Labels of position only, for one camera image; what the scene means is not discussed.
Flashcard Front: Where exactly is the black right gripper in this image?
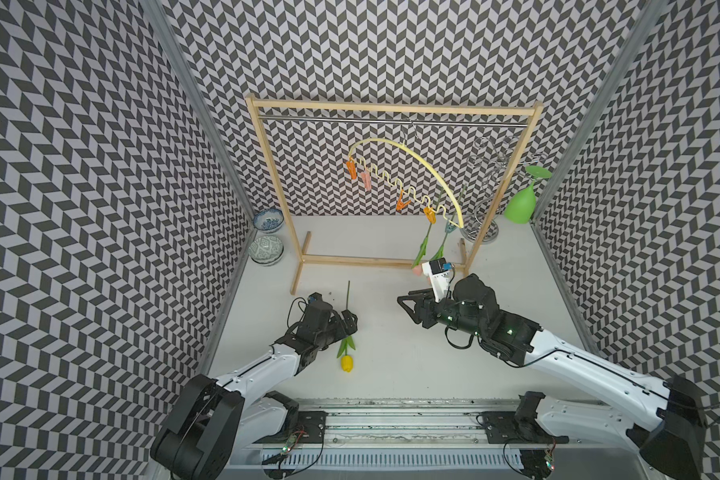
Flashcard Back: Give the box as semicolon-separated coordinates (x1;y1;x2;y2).
397;286;485;338

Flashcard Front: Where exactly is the pink tulip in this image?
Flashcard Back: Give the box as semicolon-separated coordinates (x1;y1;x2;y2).
430;213;457;260
412;191;443;276

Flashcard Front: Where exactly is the yellow tulip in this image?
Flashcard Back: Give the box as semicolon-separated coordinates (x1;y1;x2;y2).
336;280;357;374

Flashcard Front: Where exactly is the yellow arched peg hanger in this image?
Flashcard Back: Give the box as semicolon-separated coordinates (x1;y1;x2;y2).
346;137;466;230

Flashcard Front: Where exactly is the yellow orange clothes peg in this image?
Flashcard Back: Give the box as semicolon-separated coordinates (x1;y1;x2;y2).
423;207;437;225

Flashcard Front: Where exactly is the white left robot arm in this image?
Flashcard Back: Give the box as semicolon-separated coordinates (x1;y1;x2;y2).
149;292;358;479

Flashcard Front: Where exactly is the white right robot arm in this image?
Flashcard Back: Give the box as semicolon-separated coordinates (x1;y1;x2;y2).
397;274;713;479

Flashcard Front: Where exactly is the pink clothes peg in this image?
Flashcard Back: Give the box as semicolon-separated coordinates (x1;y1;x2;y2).
360;171;372;192

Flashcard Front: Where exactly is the dark orange clothes peg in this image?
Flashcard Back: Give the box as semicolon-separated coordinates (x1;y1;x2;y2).
345;157;358;180

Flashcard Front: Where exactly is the green patterned bowl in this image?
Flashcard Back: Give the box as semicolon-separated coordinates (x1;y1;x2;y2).
248;235;284;265

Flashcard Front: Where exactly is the blue patterned small bowl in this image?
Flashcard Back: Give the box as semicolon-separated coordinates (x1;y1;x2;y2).
253;207;284;235

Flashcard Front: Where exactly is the green plastic wine glass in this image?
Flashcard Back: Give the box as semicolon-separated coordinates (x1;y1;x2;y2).
504;165;552;224

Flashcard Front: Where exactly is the right aluminium corner profile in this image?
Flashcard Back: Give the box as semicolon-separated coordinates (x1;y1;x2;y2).
531;0;669;226

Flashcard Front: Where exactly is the aluminium corner profile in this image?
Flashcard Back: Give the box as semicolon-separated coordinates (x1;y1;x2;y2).
140;0;254;220
531;0;669;226

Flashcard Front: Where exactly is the left aluminium corner profile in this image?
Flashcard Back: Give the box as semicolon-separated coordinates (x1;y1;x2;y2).
140;0;254;220

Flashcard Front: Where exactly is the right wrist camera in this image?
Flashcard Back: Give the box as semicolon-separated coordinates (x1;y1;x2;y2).
421;258;455;302

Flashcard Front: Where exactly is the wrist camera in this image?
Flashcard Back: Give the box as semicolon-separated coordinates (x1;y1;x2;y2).
304;292;332;315
421;258;455;302

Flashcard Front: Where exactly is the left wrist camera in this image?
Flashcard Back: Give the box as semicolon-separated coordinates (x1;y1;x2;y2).
304;292;332;315

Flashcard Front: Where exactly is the wooden clothes rack frame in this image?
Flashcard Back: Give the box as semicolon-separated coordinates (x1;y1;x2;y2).
246;95;543;295

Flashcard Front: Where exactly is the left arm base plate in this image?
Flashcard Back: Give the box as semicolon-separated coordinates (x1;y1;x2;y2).
253;410;327;446

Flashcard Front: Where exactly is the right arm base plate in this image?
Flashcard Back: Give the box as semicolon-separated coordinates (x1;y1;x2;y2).
476;411;570;445

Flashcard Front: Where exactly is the metal wire glass stand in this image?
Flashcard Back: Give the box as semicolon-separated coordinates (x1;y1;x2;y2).
460;130;541;245

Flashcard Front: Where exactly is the metal rack rail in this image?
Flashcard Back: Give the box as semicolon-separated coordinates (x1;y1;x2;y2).
260;115;527;129

